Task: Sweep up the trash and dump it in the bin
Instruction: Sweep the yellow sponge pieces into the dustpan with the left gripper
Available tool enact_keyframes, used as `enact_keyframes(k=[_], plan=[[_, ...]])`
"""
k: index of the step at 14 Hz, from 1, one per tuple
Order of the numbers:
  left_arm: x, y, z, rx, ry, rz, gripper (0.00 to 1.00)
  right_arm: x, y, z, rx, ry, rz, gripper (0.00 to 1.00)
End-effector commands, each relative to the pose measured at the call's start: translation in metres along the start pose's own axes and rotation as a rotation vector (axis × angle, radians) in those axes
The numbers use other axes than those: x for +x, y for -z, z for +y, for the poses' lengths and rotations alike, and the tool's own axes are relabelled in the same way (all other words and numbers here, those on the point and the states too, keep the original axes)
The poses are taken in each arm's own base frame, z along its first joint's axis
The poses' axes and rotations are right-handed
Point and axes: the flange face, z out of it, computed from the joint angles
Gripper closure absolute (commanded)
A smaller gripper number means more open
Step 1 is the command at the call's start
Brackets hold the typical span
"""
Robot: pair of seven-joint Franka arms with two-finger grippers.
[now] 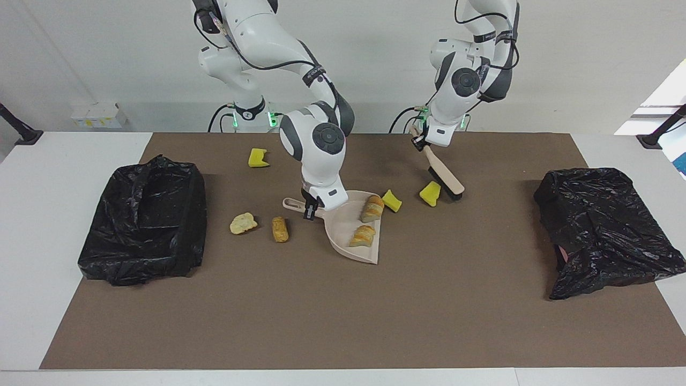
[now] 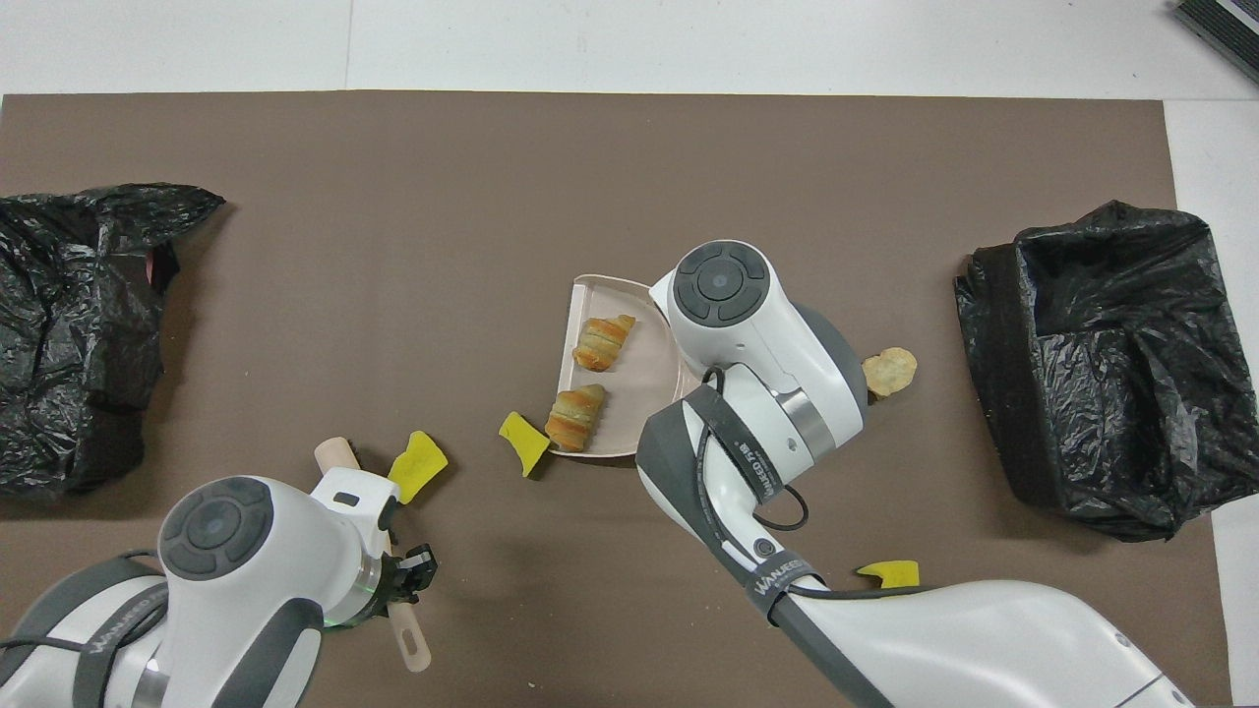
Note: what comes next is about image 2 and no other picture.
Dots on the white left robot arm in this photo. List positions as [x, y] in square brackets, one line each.
[246, 590]

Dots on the beige plastic dustpan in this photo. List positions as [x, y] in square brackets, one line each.
[629, 393]

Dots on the dark grey ribbed panel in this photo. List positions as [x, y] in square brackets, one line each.
[1225, 29]

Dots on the yellow green sponge piece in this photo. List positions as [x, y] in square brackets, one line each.
[526, 442]

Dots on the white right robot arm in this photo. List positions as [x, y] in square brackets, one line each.
[748, 334]

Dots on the notched yellow sponge piece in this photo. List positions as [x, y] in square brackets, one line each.
[895, 572]

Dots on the pink plastic bin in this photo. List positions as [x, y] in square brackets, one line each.
[149, 264]

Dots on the open black trash bag bin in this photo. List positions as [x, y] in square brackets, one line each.
[1111, 393]

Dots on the crumpled black trash bag bin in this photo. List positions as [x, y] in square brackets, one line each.
[59, 295]

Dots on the beige hand brush black bristles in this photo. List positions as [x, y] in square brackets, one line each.
[413, 644]

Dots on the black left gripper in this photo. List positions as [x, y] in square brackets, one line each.
[390, 588]

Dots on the brown table mat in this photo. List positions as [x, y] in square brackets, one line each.
[492, 197]

